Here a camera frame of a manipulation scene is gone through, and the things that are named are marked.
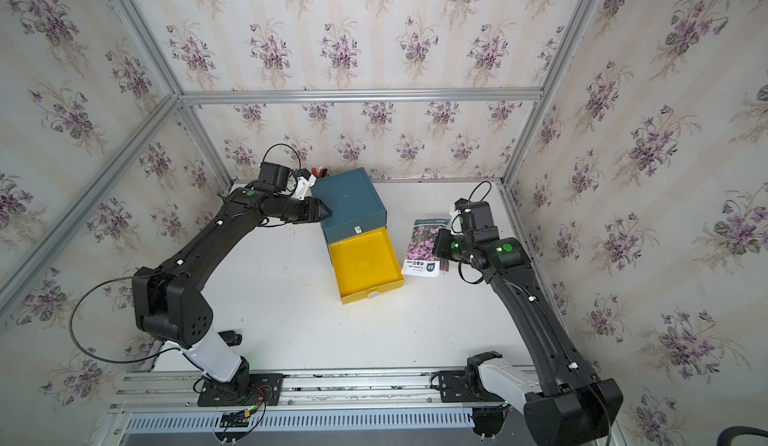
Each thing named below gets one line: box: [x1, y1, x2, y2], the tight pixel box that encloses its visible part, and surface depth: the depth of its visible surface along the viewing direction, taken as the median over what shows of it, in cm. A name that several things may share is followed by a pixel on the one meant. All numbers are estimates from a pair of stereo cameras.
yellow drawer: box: [327, 226, 405, 305], surface depth 90 cm
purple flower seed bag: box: [402, 218, 451, 277], surface depth 79 cm
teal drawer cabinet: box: [310, 167, 387, 244], surface depth 88 cm
